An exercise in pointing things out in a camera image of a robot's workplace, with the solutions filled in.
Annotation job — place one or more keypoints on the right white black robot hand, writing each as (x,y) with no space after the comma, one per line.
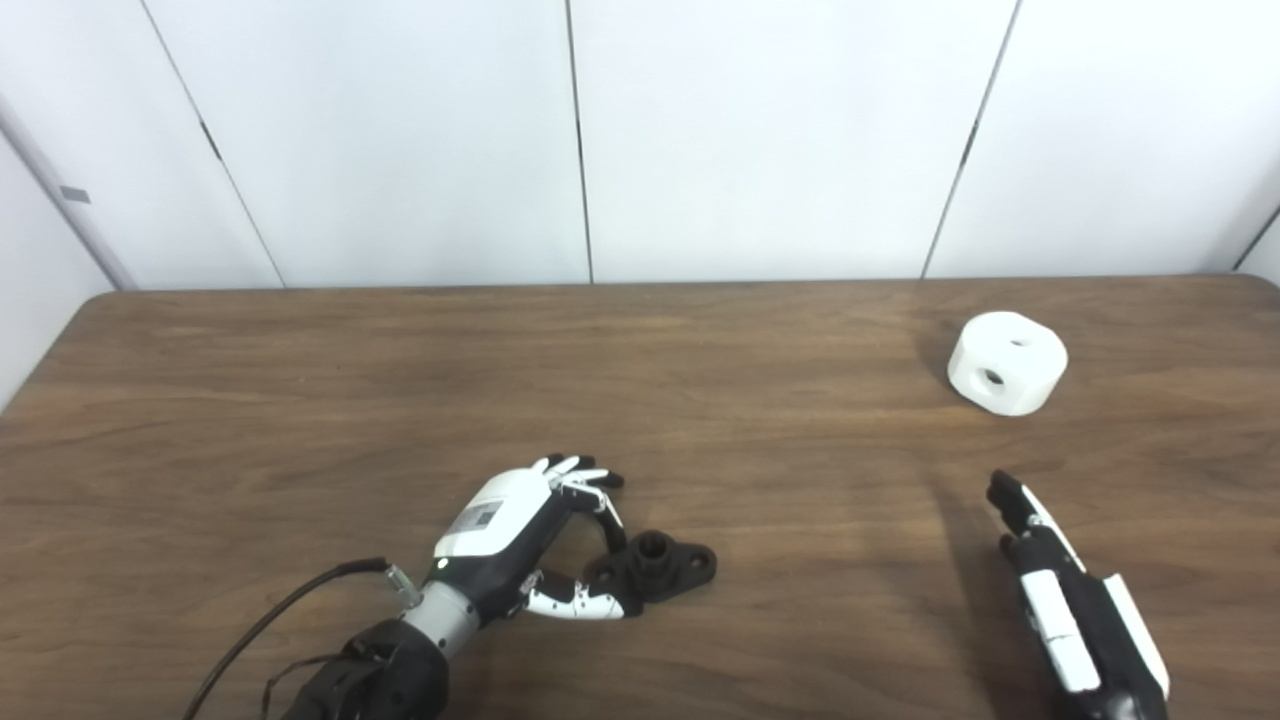
(1070,620)

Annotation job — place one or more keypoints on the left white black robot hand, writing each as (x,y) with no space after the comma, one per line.
(500,540)

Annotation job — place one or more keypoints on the black flanged holder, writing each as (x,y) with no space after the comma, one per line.
(655,565)

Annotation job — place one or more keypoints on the round white piece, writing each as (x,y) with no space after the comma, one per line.
(1010,365)

